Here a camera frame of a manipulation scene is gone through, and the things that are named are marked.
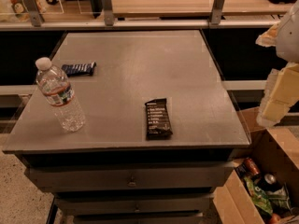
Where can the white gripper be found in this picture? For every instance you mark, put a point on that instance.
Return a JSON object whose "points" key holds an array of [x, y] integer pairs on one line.
{"points": [[288, 38]]}

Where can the black chocolate rxbar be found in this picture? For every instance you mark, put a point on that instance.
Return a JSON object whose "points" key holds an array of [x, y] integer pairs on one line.
{"points": [[158, 121]]}

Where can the blue blueberry rxbar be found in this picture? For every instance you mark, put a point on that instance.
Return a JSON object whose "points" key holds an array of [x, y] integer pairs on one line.
{"points": [[79, 69]]}

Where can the cardboard box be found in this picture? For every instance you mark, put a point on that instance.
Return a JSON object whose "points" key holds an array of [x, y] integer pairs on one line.
{"points": [[275, 150]]}

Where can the red soda can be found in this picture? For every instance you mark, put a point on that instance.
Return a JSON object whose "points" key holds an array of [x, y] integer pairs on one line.
{"points": [[252, 166]]}

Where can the dark silver-top can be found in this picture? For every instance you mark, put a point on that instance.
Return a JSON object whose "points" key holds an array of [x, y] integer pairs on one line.
{"points": [[269, 183]]}

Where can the top drawer with knob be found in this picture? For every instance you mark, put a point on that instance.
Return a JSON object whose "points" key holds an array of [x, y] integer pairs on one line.
{"points": [[144, 176]]}

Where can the drawer with knob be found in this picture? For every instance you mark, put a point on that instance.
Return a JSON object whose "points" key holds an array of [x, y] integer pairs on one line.
{"points": [[135, 205], [144, 176]]}

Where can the green snack bag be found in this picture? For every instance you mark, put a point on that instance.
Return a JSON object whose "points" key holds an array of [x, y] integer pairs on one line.
{"points": [[258, 197]]}

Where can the grey drawer cabinet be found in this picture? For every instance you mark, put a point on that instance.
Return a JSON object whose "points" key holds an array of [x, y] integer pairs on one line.
{"points": [[133, 68]]}

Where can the red apple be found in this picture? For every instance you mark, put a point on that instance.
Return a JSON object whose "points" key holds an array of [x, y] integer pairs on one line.
{"points": [[275, 218]]}

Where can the wooden desk top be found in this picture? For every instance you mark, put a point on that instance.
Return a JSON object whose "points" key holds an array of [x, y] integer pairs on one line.
{"points": [[172, 8]]}

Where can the clear plastic water bottle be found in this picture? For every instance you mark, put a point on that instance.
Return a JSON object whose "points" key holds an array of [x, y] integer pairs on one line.
{"points": [[57, 89]]}

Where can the grey metal bracket middle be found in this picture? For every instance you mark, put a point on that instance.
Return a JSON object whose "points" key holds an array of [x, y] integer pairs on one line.
{"points": [[108, 12]]}

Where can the grey metal bracket left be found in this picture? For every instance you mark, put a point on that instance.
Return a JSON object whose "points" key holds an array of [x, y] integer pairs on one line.
{"points": [[34, 12]]}

